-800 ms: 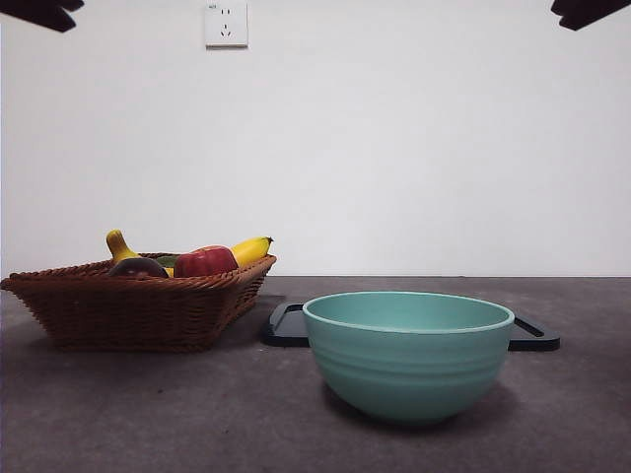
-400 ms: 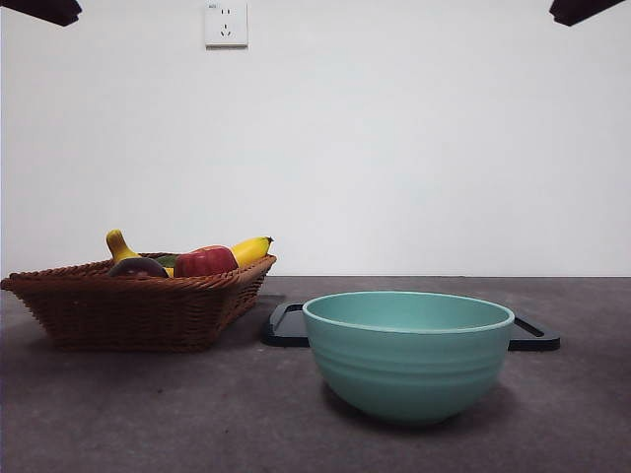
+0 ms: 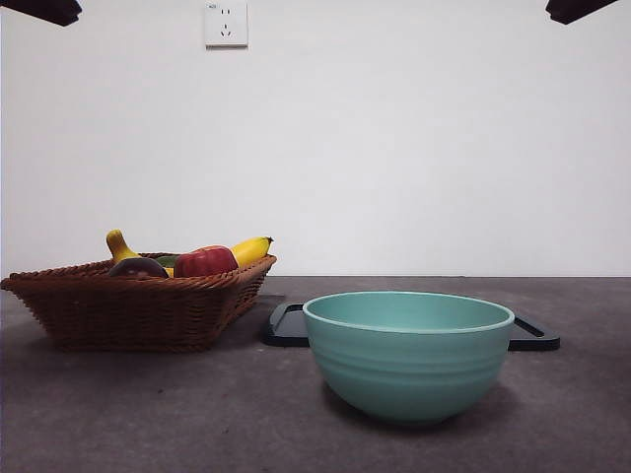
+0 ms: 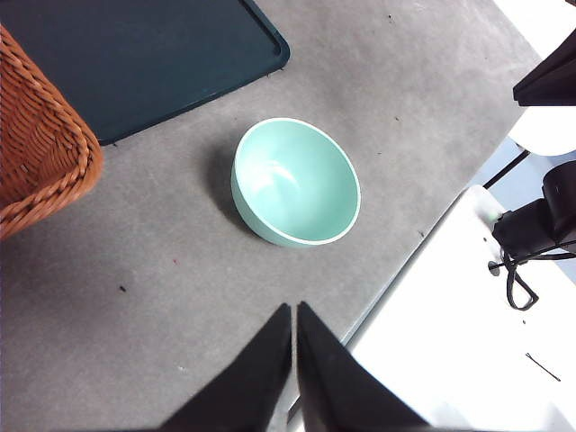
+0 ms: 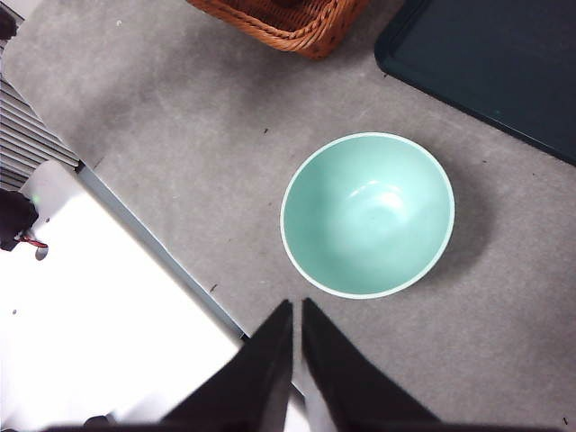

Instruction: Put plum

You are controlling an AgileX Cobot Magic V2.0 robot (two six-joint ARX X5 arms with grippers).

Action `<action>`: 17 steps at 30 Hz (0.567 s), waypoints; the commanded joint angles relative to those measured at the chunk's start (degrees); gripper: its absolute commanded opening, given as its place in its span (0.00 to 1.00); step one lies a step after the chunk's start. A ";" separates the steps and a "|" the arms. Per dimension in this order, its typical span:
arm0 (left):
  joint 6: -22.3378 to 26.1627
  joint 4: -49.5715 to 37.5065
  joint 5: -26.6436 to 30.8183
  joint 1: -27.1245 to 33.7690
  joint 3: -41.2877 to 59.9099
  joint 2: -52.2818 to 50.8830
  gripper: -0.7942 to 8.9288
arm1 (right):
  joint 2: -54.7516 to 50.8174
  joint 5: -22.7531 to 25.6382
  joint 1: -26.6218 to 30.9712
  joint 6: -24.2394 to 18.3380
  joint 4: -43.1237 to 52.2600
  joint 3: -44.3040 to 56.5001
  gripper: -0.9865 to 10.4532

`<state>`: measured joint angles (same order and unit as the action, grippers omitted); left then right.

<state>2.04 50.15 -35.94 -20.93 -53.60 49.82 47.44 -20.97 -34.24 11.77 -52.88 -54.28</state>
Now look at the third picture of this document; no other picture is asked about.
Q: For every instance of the dark purple plum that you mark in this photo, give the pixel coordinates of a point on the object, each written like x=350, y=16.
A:
x=138, y=269

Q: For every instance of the teal ceramic bowl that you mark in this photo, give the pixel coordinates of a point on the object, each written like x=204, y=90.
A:
x=409, y=374

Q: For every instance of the green avocado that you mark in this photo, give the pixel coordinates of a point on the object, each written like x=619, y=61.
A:
x=166, y=261

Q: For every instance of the red apple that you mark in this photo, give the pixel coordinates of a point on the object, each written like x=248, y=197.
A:
x=204, y=262

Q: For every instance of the yellow banana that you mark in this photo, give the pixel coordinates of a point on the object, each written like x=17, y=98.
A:
x=251, y=250

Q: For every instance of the brown wicker basket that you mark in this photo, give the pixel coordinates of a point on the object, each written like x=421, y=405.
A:
x=128, y=315

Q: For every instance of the black rectangular tray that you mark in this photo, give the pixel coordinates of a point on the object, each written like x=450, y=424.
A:
x=288, y=331

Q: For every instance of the white wall socket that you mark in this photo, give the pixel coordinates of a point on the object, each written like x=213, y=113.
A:
x=226, y=24

